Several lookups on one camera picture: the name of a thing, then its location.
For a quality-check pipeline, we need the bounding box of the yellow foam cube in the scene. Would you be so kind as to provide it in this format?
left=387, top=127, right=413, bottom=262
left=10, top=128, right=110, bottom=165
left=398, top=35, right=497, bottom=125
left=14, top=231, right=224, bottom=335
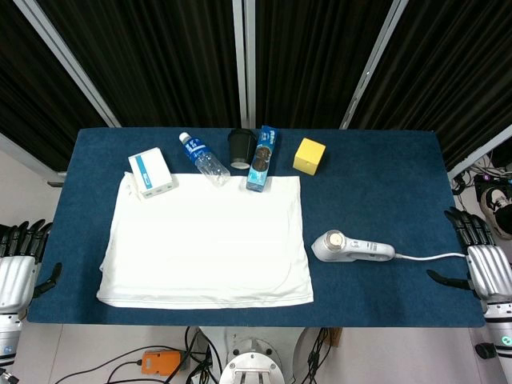
left=292, top=138, right=326, bottom=176

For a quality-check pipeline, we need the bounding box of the white power cord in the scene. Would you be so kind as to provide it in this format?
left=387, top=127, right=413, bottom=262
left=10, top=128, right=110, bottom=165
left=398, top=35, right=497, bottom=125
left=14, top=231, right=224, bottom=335
left=394, top=251, right=470, bottom=263

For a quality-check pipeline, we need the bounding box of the blue cookie box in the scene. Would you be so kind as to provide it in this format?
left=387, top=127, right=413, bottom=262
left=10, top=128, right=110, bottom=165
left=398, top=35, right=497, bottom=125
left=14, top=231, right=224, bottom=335
left=246, top=125, right=280, bottom=193

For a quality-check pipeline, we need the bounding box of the grey metal frame post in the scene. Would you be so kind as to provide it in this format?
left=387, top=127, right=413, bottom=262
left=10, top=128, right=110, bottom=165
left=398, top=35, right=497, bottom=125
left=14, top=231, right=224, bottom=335
left=0, top=131, right=67, bottom=178
left=232, top=0, right=258, bottom=130
left=446, top=123, right=512, bottom=181
left=338, top=0, right=411, bottom=130
left=11, top=0, right=122, bottom=129

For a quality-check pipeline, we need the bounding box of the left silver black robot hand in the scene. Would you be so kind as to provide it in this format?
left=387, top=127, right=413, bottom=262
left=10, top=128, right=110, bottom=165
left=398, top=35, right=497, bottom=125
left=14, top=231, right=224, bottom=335
left=0, top=218, right=63, bottom=314

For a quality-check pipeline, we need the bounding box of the white black sneaker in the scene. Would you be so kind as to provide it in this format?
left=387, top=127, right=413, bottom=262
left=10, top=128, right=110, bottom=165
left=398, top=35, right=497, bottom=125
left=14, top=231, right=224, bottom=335
left=479, top=186, right=512, bottom=241

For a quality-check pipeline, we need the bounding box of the white handheld device with cord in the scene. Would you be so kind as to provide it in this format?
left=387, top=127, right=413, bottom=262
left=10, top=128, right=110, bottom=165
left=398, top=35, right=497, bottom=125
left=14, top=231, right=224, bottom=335
left=310, top=230, right=397, bottom=264

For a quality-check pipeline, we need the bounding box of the black floor cable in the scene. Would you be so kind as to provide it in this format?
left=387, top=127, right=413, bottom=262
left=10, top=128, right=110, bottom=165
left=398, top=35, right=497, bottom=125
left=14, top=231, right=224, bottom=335
left=54, top=346, right=186, bottom=384
left=183, top=326, right=217, bottom=384
left=306, top=327, right=334, bottom=383

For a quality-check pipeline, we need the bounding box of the white carton with blue stripe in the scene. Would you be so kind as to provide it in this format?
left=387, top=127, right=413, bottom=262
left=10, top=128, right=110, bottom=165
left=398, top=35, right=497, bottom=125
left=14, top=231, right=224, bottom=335
left=127, top=146, right=179, bottom=200

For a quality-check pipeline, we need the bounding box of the black curtain panel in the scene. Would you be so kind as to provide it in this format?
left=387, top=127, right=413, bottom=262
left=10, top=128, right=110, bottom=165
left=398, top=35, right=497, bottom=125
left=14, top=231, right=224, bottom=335
left=254, top=0, right=395, bottom=130
left=0, top=0, right=115, bottom=173
left=351, top=0, right=512, bottom=171
left=38, top=0, right=242, bottom=129

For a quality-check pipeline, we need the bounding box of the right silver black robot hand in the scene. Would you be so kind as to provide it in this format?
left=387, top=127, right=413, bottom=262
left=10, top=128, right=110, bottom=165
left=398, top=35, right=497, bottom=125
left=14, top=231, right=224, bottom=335
left=426, top=206, right=512, bottom=311

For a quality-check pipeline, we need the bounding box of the orange box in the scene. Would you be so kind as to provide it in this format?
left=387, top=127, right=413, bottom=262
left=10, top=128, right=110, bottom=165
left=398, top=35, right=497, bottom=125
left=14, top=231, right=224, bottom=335
left=142, top=350, right=182, bottom=378

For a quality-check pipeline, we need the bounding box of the silver robot torso base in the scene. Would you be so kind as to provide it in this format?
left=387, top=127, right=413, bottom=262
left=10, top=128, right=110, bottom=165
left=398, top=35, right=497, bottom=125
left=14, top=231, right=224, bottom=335
left=199, top=326, right=309, bottom=384

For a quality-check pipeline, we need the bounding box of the white folded T-shirt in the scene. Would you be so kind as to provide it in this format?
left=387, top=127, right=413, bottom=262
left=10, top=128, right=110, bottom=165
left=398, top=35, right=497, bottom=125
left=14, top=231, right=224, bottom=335
left=96, top=171, right=314, bottom=310

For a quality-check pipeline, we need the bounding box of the clear water bottle blue label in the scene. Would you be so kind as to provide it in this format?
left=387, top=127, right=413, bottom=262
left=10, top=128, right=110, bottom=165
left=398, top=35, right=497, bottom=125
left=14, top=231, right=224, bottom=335
left=178, top=131, right=232, bottom=188

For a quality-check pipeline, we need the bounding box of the dark blue table surface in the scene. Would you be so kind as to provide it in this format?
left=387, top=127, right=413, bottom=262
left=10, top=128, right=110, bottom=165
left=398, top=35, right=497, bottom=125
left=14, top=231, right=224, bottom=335
left=26, top=126, right=487, bottom=330

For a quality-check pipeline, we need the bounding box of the black paper cup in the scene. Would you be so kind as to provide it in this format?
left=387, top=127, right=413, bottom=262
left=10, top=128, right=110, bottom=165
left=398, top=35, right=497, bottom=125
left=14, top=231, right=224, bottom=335
left=227, top=128, right=258, bottom=170

